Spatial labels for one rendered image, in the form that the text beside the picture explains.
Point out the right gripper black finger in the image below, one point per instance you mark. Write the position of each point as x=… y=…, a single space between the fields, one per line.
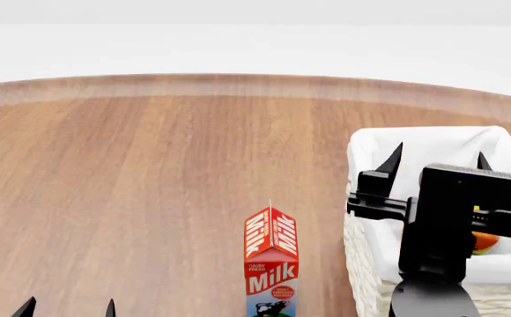
x=375 y=183
x=483 y=163

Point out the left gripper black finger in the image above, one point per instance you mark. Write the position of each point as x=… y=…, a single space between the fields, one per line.
x=111 y=310
x=25 y=309

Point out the orange juice carton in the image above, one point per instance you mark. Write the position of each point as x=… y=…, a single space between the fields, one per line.
x=485 y=240

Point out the white woven basket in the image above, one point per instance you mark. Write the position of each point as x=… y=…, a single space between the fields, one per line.
x=365 y=284

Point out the red Milk carton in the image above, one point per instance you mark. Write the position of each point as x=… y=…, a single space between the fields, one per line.
x=271 y=274

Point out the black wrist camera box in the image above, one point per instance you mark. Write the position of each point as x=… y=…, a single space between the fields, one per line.
x=476 y=188

